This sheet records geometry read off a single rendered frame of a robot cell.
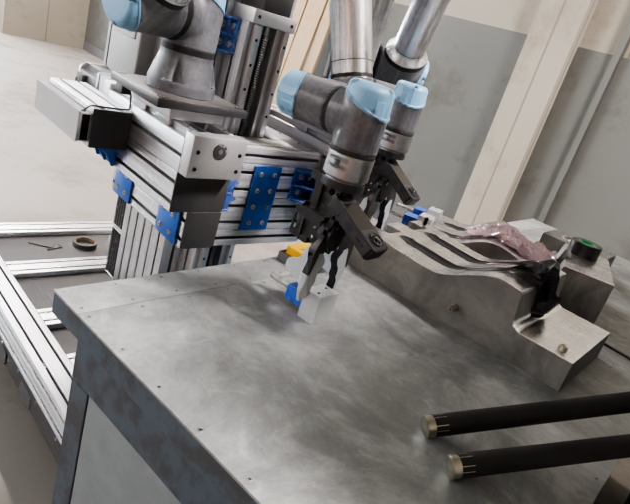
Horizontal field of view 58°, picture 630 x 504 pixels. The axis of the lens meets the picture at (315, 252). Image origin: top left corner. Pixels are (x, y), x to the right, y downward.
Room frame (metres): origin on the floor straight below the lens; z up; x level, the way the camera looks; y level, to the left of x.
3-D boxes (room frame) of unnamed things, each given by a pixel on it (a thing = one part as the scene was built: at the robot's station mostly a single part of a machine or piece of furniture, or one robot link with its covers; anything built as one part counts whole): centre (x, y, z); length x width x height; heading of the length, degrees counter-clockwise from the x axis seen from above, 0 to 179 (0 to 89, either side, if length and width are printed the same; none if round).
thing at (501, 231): (1.48, -0.49, 0.90); 0.26 x 0.18 x 0.08; 71
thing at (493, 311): (1.14, -0.35, 0.87); 0.50 x 0.26 x 0.14; 54
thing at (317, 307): (0.91, 0.01, 0.83); 0.13 x 0.05 x 0.05; 56
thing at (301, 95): (0.96, 0.07, 1.14); 0.11 x 0.11 x 0.08; 61
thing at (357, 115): (0.90, -0.01, 1.14); 0.09 x 0.08 x 0.11; 61
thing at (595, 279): (1.48, -0.49, 0.86); 0.50 x 0.26 x 0.11; 71
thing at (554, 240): (1.81, -0.81, 0.84); 0.20 x 0.15 x 0.07; 54
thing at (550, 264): (1.16, -0.35, 0.92); 0.35 x 0.16 x 0.09; 54
